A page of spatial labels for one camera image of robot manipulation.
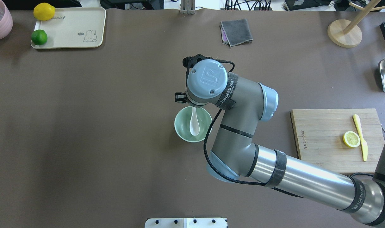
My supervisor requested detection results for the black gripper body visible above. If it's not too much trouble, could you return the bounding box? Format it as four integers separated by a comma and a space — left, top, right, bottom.
182, 54, 218, 104

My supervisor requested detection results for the pale green bowl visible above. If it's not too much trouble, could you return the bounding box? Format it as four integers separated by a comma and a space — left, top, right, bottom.
174, 106, 212, 143

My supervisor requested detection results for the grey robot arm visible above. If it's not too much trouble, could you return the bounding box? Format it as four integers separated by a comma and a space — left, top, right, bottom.
175, 54, 385, 228

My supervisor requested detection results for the purple cloth under grey cloth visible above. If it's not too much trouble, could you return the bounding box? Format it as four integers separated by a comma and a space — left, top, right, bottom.
220, 26, 229, 45

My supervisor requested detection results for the grey folded cloth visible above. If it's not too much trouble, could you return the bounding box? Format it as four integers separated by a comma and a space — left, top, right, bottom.
220, 19, 253, 47

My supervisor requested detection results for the cream tray with bear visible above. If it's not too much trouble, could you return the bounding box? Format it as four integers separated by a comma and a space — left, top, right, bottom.
31, 7, 107, 49

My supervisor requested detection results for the green lime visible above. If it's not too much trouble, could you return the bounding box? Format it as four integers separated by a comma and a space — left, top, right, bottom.
31, 30, 48, 45

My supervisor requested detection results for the yellow lemon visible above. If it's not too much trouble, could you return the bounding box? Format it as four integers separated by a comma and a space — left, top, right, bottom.
33, 3, 55, 21

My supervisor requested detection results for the wooden stand with round base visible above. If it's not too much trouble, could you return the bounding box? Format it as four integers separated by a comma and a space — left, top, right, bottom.
327, 0, 385, 48

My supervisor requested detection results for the lemon slice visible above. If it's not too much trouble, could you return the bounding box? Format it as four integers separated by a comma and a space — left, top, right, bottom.
343, 131, 361, 148

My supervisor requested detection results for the bamboo cutting board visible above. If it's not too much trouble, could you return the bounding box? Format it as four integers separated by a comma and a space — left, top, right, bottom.
290, 108, 384, 174

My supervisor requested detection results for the yellow plastic knife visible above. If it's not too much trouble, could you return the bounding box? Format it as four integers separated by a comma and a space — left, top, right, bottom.
353, 114, 368, 162

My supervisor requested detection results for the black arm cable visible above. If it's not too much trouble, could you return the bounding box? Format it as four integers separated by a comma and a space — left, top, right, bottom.
203, 59, 303, 198

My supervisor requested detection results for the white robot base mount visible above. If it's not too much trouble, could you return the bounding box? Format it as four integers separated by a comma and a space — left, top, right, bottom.
144, 217, 228, 228

